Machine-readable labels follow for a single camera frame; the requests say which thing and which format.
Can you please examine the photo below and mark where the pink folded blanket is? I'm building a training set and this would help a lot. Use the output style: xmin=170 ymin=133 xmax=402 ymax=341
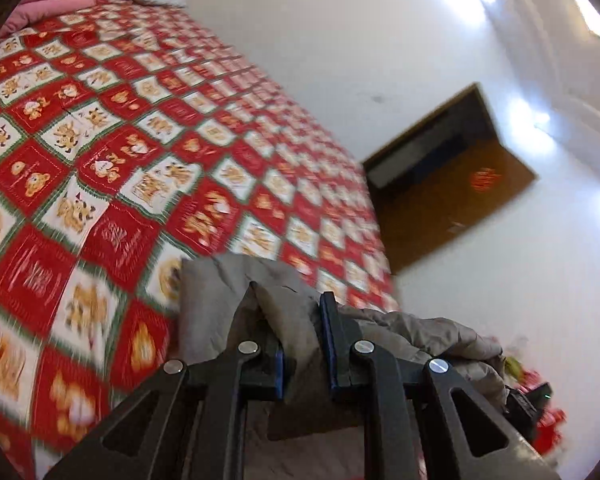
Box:
xmin=0 ymin=0 xmax=98 ymax=38

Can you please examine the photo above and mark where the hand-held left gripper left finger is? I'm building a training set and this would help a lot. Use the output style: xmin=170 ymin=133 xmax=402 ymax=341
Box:
xmin=42 ymin=282 xmax=286 ymax=480

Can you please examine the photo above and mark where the grey puffer jacket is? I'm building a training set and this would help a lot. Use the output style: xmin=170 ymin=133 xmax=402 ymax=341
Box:
xmin=177 ymin=254 xmax=508 ymax=480

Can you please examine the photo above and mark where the dark wooden door frame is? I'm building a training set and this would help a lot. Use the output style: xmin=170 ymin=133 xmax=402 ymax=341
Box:
xmin=362 ymin=82 xmax=503 ymax=191

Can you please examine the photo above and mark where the red paper door decoration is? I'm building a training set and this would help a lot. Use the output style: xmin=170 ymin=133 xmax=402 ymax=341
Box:
xmin=470 ymin=167 xmax=503 ymax=193

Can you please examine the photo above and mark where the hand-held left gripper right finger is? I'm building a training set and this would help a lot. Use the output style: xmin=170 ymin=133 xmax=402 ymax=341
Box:
xmin=319 ymin=291 xmax=563 ymax=480

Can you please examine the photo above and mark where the brown wooden door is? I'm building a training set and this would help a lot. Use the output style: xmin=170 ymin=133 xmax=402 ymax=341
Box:
xmin=375 ymin=137 xmax=538 ymax=275

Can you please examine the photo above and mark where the red patterned bedsheet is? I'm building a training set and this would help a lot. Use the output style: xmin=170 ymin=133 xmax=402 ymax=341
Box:
xmin=0 ymin=0 xmax=401 ymax=480

